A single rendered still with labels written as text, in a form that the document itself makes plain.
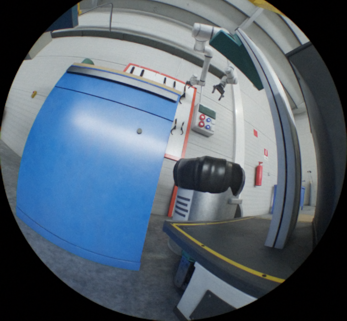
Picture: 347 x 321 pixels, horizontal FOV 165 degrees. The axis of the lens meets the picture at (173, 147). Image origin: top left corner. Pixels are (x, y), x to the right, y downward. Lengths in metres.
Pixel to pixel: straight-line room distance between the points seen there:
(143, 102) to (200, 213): 0.66
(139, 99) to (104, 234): 0.61
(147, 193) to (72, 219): 0.35
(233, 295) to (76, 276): 0.50
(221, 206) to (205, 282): 0.52
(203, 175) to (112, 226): 0.51
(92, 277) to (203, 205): 0.66
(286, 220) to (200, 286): 0.26
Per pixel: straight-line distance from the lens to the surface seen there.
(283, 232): 0.38
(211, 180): 0.68
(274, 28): 7.56
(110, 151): 0.49
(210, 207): 0.72
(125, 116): 0.54
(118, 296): 0.55
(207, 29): 1.18
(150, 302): 0.55
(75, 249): 0.67
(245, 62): 1.11
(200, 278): 0.32
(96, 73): 0.71
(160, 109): 0.58
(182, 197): 0.79
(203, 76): 1.92
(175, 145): 1.81
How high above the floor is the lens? 0.46
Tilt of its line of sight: 18 degrees up
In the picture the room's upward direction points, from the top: 13 degrees clockwise
